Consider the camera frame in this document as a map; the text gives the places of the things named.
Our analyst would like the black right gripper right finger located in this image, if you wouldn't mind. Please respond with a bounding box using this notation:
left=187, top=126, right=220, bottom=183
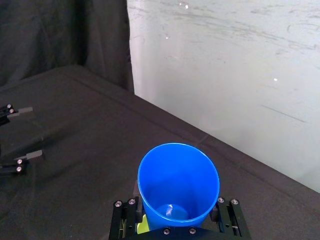
left=210, top=197, right=252, bottom=239

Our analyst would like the blue plastic cup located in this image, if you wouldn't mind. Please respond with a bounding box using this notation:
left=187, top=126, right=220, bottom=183
left=137, top=142, right=221, bottom=231

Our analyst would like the yellow-green plastic cup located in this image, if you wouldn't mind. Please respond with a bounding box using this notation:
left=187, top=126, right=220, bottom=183
left=136, top=213, right=151, bottom=235

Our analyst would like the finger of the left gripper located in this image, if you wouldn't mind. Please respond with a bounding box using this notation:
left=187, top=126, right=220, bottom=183
left=0, top=103, right=34, bottom=127
left=0, top=149, right=46, bottom=179

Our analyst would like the black table cloth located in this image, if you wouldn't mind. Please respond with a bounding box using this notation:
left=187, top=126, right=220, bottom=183
left=0, top=64, right=320, bottom=240

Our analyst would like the black hanging cloth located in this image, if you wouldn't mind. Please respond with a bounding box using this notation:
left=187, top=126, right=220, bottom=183
left=0, top=0, right=136, bottom=95

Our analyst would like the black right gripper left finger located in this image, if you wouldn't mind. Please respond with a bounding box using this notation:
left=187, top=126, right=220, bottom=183
left=108, top=180, right=145, bottom=240

